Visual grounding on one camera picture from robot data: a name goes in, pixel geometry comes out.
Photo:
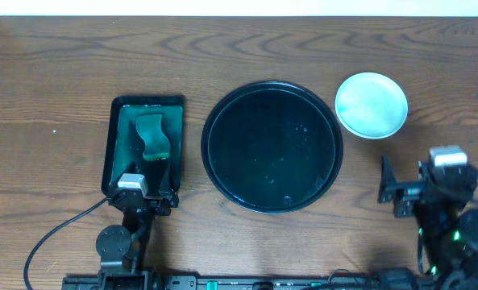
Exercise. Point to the green scrub sponge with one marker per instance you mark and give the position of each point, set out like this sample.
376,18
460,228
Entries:
156,143

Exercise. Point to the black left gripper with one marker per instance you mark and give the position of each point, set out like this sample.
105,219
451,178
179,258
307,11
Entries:
149,202

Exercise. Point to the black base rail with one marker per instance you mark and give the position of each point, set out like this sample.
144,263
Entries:
175,282

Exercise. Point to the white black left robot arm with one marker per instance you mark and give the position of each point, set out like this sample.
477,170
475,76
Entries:
122,248

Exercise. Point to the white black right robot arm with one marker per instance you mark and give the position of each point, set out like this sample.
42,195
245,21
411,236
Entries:
447,232

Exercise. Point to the pale green plate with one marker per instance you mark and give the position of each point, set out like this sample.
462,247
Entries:
371,105

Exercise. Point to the black rectangular water tray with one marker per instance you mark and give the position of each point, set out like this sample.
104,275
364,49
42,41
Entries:
124,144

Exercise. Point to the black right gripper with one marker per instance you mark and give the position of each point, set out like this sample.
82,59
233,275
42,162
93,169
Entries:
413,190

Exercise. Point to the round black serving tray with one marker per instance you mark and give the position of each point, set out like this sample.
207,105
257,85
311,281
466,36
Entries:
272,147

